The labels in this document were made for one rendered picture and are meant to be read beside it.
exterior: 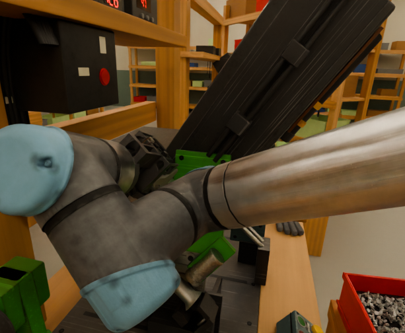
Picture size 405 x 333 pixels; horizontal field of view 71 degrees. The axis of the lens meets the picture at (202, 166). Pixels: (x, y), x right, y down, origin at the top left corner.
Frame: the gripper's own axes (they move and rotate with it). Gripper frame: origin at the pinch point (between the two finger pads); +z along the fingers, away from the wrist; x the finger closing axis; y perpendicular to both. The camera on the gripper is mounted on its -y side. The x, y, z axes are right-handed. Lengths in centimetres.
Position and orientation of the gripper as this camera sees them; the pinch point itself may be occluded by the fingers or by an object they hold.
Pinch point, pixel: (154, 178)
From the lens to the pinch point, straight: 57.3
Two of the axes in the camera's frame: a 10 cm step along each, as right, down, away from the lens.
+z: 1.9, 0.2, 9.8
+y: 7.2, -6.9, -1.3
